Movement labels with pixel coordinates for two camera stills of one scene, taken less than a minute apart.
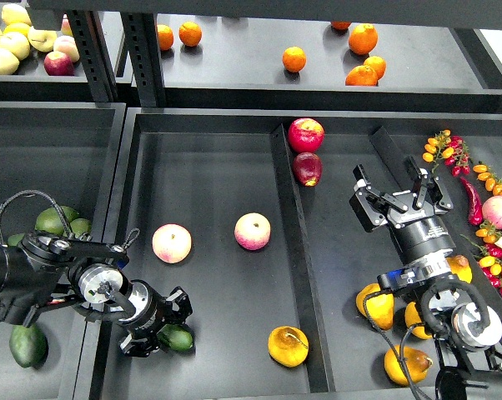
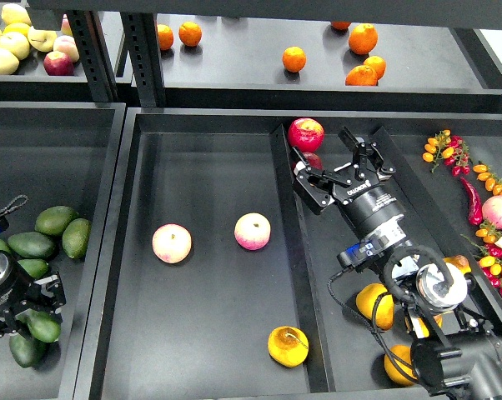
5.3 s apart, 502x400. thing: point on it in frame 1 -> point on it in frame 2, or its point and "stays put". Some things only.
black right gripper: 418,232 -> 368,205
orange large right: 363,38 stays put
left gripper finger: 181,305 -> 47,294
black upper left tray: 32,82 stays put
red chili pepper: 475,212 stays put
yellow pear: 288,346 stays put
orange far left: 166,37 stays put
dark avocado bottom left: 29,346 stays put
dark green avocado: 176,337 -> 43,327
